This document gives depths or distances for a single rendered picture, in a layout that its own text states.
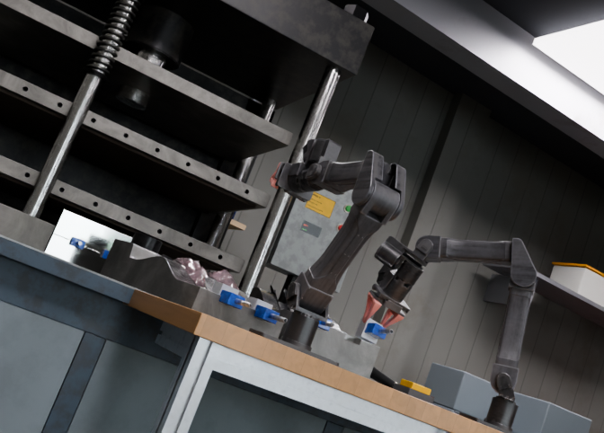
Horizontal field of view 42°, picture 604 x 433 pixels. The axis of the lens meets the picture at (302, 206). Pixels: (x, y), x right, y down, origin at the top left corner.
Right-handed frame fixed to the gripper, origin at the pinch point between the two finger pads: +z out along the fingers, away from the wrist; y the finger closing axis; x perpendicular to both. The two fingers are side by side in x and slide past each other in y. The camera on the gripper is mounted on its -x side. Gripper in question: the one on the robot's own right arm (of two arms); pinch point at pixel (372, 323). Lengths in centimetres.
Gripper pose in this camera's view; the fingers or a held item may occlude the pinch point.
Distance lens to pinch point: 211.0
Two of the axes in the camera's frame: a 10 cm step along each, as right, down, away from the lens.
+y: -8.1, -4.8, -3.2
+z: -5.5, 8.2, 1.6
